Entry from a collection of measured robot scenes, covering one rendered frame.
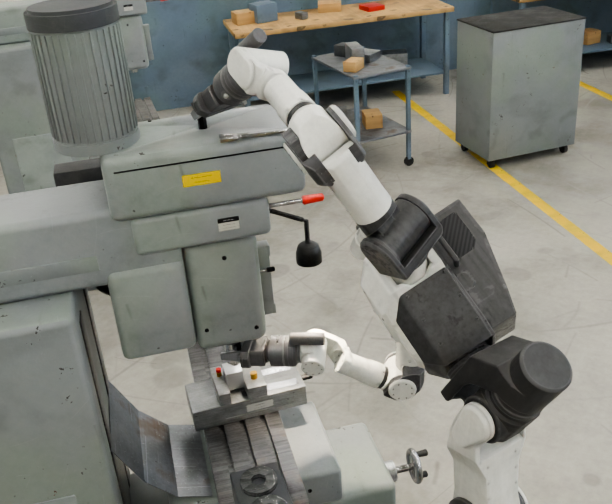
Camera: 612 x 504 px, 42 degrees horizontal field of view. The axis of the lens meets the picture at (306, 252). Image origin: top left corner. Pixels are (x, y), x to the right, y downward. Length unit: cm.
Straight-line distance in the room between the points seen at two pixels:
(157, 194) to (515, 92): 486
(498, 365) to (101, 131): 100
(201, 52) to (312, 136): 710
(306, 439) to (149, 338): 67
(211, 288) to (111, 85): 56
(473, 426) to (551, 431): 214
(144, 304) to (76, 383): 25
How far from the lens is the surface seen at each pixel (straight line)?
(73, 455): 212
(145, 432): 247
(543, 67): 656
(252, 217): 194
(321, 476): 239
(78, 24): 179
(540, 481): 365
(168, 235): 193
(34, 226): 193
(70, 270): 197
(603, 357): 442
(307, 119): 155
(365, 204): 159
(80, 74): 182
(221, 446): 239
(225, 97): 179
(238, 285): 204
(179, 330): 206
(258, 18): 808
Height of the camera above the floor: 250
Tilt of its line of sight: 28 degrees down
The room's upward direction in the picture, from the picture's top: 5 degrees counter-clockwise
